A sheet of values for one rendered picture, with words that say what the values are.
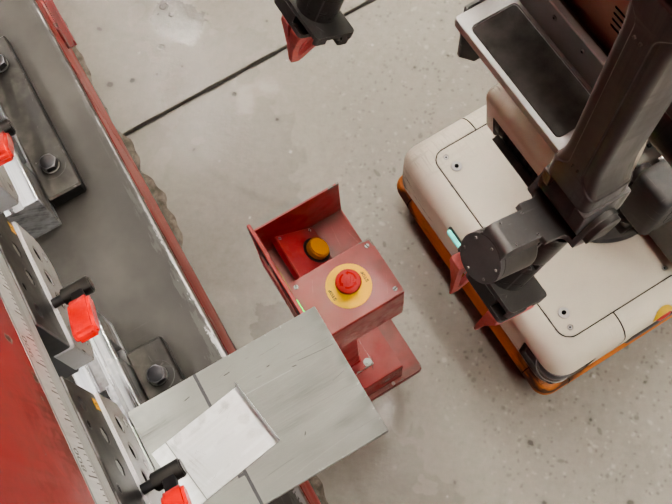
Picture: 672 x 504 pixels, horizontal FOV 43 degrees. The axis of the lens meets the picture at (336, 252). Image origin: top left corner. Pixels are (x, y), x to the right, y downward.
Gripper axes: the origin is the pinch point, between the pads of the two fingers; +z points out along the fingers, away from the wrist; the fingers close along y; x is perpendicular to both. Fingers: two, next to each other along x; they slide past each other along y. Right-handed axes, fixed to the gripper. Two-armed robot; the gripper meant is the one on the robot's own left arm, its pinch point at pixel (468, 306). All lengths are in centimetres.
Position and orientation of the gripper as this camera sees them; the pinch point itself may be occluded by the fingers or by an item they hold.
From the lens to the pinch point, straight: 108.6
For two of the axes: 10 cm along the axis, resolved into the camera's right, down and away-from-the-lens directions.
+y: 5.2, 8.0, -3.1
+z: -3.4, 5.2, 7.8
